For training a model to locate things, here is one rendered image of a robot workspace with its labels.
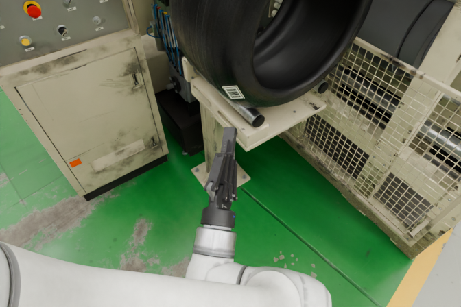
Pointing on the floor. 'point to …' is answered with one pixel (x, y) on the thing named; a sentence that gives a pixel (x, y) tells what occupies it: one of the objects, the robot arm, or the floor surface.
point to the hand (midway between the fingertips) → (228, 141)
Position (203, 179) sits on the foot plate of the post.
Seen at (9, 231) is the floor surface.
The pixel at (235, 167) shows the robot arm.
